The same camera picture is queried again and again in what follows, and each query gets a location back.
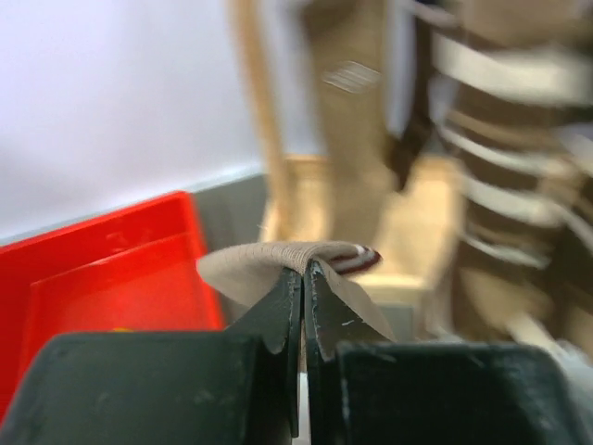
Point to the brown white chevron sock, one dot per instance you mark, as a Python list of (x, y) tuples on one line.
[(519, 127)]

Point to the tan beige sock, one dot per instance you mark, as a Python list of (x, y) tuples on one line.
[(348, 43)]

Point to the wooden drying rack frame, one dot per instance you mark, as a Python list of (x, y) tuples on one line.
[(418, 224)]

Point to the red plastic tray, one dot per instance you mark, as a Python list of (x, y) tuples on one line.
[(133, 269)]

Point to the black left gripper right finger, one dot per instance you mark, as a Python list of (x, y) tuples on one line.
[(327, 322)]

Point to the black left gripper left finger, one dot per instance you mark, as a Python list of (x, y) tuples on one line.
[(275, 323)]

